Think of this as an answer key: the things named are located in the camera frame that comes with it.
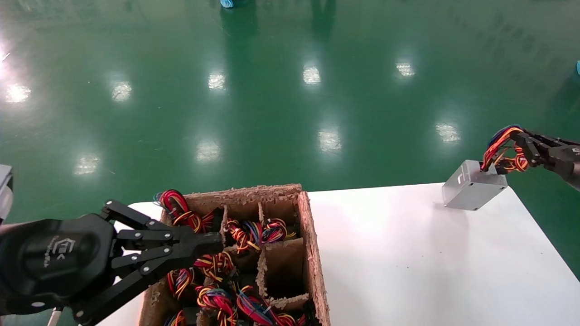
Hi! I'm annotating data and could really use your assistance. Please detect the brown cardboard divided box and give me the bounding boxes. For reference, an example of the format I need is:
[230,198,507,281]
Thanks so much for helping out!
[138,183,331,326]

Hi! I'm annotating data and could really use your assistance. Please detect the red blue green wire bundle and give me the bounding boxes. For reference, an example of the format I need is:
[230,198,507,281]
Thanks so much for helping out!
[195,284,238,326]

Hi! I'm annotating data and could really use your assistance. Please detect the red blue yellow wire bundle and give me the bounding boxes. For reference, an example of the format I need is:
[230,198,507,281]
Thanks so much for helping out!
[167,267,197,300]

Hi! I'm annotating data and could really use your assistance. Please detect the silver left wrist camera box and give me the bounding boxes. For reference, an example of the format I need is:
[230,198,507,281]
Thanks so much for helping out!
[0,164,14,223]

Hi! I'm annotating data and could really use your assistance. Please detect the orange purple blue wire bundle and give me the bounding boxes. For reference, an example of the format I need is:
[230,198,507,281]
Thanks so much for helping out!
[226,217,298,254]

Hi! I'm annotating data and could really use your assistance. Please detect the yellow red purple wire bundle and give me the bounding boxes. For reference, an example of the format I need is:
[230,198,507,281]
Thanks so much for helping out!
[194,252,236,282]

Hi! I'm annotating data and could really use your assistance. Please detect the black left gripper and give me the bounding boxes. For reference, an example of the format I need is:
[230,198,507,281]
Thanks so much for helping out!
[0,200,225,326]

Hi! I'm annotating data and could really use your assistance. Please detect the silver power supply multicolour wires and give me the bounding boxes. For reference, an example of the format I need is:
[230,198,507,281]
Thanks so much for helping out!
[442,125,532,211]

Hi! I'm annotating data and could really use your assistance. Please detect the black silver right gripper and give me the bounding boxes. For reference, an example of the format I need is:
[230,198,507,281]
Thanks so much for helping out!
[517,131,580,191]

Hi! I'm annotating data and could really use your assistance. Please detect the blue red orange wire bundle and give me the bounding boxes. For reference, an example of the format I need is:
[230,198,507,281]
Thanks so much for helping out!
[235,286,314,326]

